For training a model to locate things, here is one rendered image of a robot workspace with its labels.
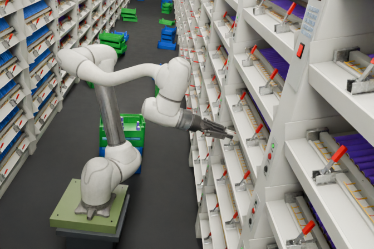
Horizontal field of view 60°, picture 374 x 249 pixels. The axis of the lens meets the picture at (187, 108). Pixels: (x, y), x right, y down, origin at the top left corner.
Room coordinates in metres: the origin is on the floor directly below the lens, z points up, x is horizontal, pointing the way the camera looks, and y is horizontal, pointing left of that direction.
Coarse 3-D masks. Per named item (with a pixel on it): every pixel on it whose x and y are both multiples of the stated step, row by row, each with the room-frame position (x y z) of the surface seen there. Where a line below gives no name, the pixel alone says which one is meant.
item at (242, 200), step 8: (232, 128) 1.38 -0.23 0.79; (224, 152) 1.21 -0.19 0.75; (232, 152) 1.21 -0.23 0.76; (240, 152) 1.20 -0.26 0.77; (224, 160) 1.19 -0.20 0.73; (232, 160) 1.15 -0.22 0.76; (240, 160) 1.14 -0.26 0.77; (232, 168) 1.09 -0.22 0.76; (232, 176) 1.04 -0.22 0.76; (240, 176) 1.04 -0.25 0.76; (232, 184) 1.00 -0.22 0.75; (240, 192) 0.95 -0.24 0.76; (240, 200) 0.91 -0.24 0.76; (248, 200) 0.91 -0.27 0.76; (240, 208) 0.87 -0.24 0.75; (240, 216) 0.83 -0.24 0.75
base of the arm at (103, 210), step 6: (114, 198) 1.35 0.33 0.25; (78, 204) 1.26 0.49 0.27; (84, 204) 1.23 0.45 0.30; (108, 204) 1.27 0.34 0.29; (78, 210) 1.21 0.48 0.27; (84, 210) 1.22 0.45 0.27; (90, 210) 1.21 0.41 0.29; (96, 210) 1.22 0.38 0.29; (102, 210) 1.23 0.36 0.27; (108, 210) 1.24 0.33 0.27; (90, 216) 1.17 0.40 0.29; (102, 216) 1.21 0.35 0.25; (108, 216) 1.21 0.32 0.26
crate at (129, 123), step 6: (126, 120) 2.07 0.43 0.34; (132, 120) 2.08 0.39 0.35; (138, 120) 2.09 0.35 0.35; (102, 126) 1.97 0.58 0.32; (126, 126) 2.02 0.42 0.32; (132, 126) 2.03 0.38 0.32; (102, 132) 1.84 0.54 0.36; (126, 132) 1.88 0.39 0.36; (132, 132) 1.89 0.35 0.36; (138, 132) 1.90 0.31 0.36
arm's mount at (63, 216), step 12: (72, 180) 1.46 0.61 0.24; (72, 192) 1.36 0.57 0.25; (120, 192) 1.42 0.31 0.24; (60, 204) 1.26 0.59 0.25; (72, 204) 1.27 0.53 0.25; (120, 204) 1.32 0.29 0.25; (60, 216) 1.17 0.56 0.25; (72, 216) 1.18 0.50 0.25; (84, 216) 1.20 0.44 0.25; (96, 216) 1.21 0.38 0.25; (120, 216) 1.28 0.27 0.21; (72, 228) 1.15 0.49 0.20; (84, 228) 1.15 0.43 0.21; (96, 228) 1.16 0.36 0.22; (108, 228) 1.16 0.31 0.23
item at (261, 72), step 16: (240, 48) 1.39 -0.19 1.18; (256, 48) 1.36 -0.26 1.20; (272, 48) 1.35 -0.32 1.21; (240, 64) 1.25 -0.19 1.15; (256, 64) 1.23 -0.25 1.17; (272, 64) 1.17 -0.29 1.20; (288, 64) 1.15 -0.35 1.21; (256, 80) 1.08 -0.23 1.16; (272, 80) 1.07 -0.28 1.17; (256, 96) 0.98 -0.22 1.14; (272, 96) 0.94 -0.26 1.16; (272, 112) 0.84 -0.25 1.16
